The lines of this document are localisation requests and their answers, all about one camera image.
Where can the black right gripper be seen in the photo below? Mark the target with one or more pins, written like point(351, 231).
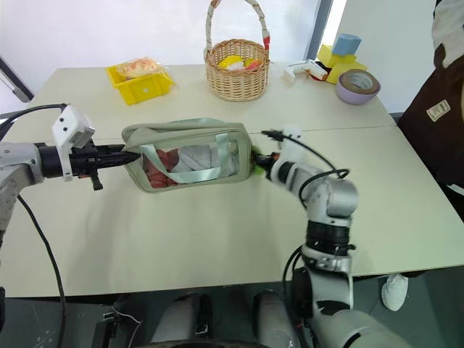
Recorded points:
point(266, 161)

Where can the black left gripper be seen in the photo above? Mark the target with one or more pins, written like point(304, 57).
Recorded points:
point(85, 159)

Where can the green pouch with clear window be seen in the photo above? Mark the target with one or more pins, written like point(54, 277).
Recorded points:
point(188, 136)

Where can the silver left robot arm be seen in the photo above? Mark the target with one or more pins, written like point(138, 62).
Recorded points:
point(14, 170)

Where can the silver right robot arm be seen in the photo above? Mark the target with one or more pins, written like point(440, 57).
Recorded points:
point(326, 224)

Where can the red cloth inside pouch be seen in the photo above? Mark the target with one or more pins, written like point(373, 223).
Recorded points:
point(159, 170)

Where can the grey cloth inside pouch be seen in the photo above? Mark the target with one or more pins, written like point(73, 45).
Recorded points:
point(197, 157)

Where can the yellow plastic bin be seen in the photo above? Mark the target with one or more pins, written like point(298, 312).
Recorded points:
point(143, 88)

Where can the clear bag of snacks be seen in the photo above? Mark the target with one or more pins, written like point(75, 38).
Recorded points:
point(139, 67)

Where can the orange toy in basket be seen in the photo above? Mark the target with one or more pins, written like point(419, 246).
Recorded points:
point(253, 65)

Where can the white handheld tool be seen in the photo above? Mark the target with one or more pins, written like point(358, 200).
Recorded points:
point(299, 69)

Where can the yellow toy in basket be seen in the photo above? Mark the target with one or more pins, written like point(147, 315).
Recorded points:
point(229, 61)

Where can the purple tape roll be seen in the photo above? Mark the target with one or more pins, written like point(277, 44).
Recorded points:
point(353, 95)

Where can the brown tape roll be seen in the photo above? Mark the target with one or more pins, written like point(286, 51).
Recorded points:
point(359, 80)

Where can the yellow foam block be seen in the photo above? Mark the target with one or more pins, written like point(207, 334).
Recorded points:
point(342, 63)

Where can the blue foam block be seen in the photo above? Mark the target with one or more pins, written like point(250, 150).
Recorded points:
point(346, 44)

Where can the dark rounded grey shape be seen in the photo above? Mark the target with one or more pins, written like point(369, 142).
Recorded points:
point(179, 319)
point(273, 319)

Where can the person in brown apron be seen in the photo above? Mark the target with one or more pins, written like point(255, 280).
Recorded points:
point(435, 119)

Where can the white shoe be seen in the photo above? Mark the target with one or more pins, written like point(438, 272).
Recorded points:
point(394, 291)

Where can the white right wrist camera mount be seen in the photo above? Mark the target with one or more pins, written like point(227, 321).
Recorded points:
point(291, 146)

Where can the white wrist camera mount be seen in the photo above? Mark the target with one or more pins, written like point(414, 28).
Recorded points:
point(70, 125)
point(291, 146)

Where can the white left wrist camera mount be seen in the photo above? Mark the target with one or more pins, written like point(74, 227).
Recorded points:
point(70, 125)

